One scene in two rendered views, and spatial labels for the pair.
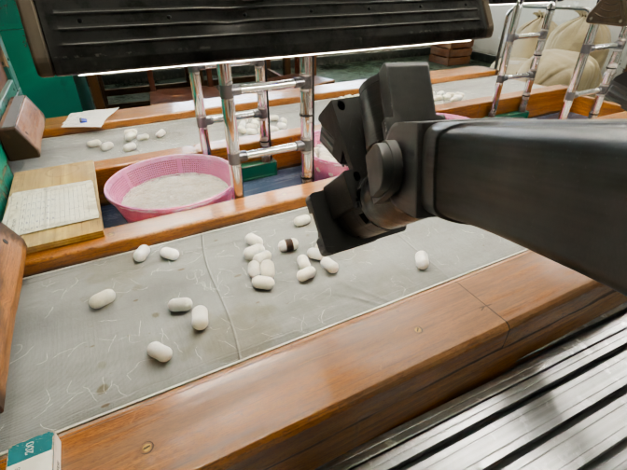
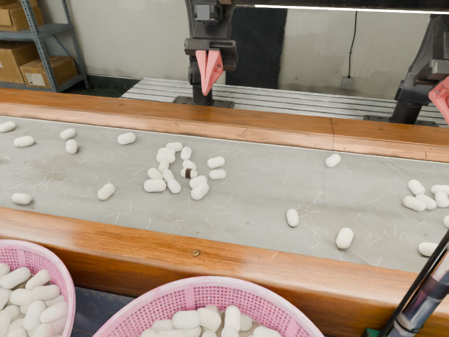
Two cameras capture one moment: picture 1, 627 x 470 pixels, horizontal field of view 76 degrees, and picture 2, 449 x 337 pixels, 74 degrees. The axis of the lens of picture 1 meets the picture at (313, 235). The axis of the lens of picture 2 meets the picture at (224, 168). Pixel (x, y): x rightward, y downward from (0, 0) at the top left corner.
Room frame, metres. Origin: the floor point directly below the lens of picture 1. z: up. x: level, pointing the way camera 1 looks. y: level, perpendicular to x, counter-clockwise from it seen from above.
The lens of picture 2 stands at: (1.01, -0.04, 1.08)
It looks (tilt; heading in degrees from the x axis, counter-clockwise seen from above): 36 degrees down; 218
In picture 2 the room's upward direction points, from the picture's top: 1 degrees clockwise
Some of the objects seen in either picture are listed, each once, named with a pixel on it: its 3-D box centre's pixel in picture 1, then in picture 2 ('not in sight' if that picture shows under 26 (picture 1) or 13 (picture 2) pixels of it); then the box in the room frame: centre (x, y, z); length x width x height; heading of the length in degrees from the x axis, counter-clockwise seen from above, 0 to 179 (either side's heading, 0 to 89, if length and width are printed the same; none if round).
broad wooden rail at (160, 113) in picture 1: (312, 115); not in sight; (1.53, 0.01, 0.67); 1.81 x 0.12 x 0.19; 117
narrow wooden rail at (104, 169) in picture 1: (369, 136); not in sight; (1.18, -0.17, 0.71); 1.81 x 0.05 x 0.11; 117
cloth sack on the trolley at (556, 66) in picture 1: (550, 77); not in sight; (3.44, -1.95, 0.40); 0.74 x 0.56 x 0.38; 116
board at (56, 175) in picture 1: (54, 200); not in sight; (0.66, 0.48, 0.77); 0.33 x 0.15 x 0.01; 27
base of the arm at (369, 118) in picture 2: not in sight; (405, 114); (0.08, -0.12, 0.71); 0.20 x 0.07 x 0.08; 115
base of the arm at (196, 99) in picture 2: not in sight; (202, 93); (0.34, -0.66, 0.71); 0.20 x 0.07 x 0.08; 115
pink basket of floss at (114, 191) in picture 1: (177, 198); not in sight; (0.76, 0.29, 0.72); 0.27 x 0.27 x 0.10
